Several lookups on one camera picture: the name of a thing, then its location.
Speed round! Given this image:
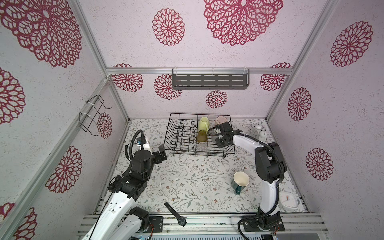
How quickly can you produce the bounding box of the pink tall mug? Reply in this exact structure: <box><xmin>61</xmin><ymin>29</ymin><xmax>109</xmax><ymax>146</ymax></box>
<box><xmin>215</xmin><ymin>116</ymin><xmax>228</xmax><ymax>126</ymax></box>

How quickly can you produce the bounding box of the amber glass cup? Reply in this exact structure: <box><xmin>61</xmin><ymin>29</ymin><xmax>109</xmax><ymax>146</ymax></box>
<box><xmin>197</xmin><ymin>130</ymin><xmax>208</xmax><ymax>144</ymax></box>

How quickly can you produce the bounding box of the light green mug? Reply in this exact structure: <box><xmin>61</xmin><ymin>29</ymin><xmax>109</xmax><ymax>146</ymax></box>
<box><xmin>198</xmin><ymin>117</ymin><xmax>210</xmax><ymax>134</ymax></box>

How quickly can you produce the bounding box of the clear glass cup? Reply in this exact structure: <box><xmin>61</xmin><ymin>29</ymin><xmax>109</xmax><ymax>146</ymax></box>
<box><xmin>197</xmin><ymin>142</ymin><xmax>208</xmax><ymax>151</ymax></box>

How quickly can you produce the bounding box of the dark green mug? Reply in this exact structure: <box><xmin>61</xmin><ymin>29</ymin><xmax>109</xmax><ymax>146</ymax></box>
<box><xmin>232</xmin><ymin>172</ymin><xmax>250</xmax><ymax>195</ymax></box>

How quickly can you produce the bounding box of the white cup grey handle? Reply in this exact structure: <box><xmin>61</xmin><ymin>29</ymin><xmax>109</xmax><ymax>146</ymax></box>
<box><xmin>210</xmin><ymin>129</ymin><xmax>220</xmax><ymax>144</ymax></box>

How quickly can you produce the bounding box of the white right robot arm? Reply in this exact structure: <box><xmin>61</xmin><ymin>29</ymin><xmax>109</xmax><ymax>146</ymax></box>
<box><xmin>208</xmin><ymin>122</ymin><xmax>287</xmax><ymax>237</ymax></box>

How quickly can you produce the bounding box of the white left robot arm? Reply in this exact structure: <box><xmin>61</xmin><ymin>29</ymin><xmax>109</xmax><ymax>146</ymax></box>
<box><xmin>83</xmin><ymin>140</ymin><xmax>167</xmax><ymax>240</ymax></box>

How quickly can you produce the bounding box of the white alarm clock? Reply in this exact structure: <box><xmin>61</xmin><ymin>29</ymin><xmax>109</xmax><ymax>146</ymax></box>
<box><xmin>251</xmin><ymin>123</ymin><xmax>267</xmax><ymax>143</ymax></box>

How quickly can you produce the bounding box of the black wristwatch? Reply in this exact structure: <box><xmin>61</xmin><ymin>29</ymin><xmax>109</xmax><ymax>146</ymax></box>
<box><xmin>164</xmin><ymin>202</ymin><xmax>187</xmax><ymax>227</ymax></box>

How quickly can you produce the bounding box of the white square clock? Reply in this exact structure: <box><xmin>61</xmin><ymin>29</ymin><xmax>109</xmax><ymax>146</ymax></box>
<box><xmin>279</xmin><ymin>191</ymin><xmax>299</xmax><ymax>211</ymax></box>

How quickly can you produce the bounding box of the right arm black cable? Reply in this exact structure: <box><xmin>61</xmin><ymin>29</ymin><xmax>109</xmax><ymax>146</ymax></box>
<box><xmin>206</xmin><ymin>125</ymin><xmax>285</xmax><ymax>240</ymax></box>

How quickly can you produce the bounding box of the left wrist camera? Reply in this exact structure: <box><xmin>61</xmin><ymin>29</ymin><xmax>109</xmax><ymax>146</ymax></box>
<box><xmin>136</xmin><ymin>137</ymin><xmax>153</xmax><ymax>153</ymax></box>

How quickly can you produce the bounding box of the black wire dish rack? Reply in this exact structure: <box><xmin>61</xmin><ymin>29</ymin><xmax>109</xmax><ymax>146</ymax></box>
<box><xmin>164</xmin><ymin>113</ymin><xmax>236</xmax><ymax>159</ymax></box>

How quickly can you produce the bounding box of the black wire wall holder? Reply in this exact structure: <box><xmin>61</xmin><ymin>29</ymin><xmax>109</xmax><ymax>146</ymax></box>
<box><xmin>78</xmin><ymin>95</ymin><xmax>111</xmax><ymax>137</ymax></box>

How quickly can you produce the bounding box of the grey wall shelf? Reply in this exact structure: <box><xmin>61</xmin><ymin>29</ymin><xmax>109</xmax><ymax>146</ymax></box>
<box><xmin>171</xmin><ymin>69</ymin><xmax>250</xmax><ymax>90</ymax></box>

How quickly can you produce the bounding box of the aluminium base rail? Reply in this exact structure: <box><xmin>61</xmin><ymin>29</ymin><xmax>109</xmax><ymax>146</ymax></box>
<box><xmin>146</xmin><ymin>213</ymin><xmax>329</xmax><ymax>239</ymax></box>

